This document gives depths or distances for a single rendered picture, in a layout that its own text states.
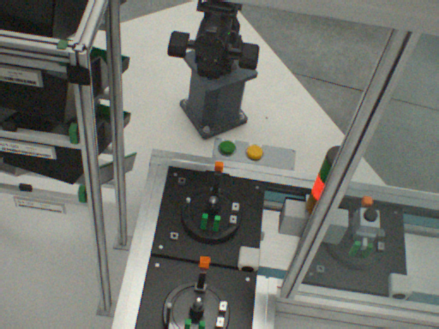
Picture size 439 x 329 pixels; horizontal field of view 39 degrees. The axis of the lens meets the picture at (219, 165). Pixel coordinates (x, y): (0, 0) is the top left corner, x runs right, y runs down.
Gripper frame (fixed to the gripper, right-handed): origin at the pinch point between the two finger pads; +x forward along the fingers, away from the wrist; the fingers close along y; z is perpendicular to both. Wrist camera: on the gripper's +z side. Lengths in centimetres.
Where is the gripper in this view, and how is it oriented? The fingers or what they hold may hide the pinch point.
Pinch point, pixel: (211, 67)
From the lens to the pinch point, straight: 134.9
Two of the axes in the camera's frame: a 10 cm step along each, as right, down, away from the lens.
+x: -1.1, 5.8, 8.1
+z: -1.2, 8.0, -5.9
